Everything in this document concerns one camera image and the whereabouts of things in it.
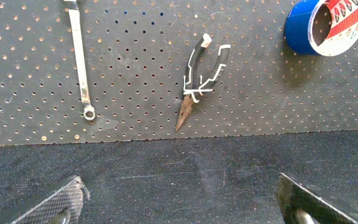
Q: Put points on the black pegboard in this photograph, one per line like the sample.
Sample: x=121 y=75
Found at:
x=135 y=62

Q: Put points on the roll of blue tape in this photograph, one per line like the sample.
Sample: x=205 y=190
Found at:
x=300 y=28

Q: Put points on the black and white pliers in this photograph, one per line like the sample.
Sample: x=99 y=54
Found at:
x=197 y=77

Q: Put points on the wrench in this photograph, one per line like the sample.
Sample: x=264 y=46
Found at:
x=79 y=56

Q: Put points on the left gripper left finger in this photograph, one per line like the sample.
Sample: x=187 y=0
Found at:
x=57 y=202

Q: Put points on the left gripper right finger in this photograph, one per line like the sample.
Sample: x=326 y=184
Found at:
x=306 y=202

